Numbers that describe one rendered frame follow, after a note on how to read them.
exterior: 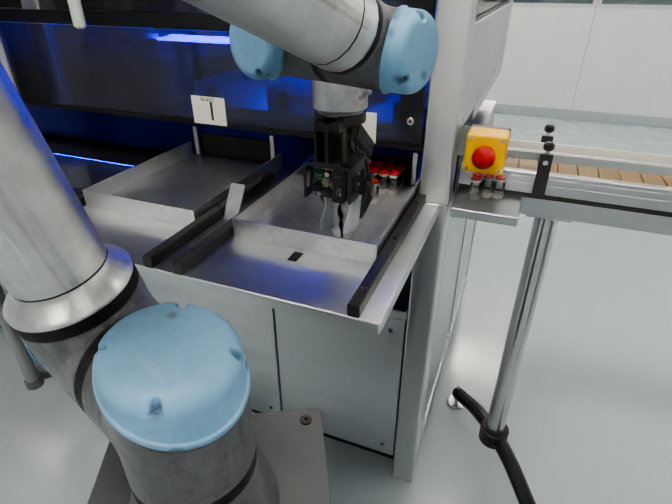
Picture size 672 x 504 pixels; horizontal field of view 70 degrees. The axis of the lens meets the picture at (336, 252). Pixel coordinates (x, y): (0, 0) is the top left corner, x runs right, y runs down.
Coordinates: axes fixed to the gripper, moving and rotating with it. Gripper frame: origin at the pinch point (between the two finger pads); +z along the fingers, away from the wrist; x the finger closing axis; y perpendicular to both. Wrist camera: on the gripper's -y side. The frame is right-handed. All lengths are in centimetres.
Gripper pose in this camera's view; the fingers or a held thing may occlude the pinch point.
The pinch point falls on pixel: (344, 233)
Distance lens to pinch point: 76.9
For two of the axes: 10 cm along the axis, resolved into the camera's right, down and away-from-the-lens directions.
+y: -3.7, 4.6, -8.0
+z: 0.0, 8.7, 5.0
